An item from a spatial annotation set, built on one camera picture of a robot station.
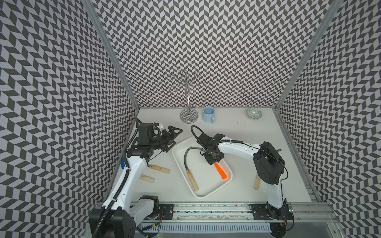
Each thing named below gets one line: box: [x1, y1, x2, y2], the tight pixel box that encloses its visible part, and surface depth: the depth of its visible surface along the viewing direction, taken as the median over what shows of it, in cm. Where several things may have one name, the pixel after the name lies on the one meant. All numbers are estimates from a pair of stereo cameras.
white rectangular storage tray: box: [171, 135, 233, 199], surface depth 88 cm
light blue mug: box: [202, 105, 216, 124], surface depth 110 cm
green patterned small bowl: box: [246, 107, 263, 121], surface depth 114 cm
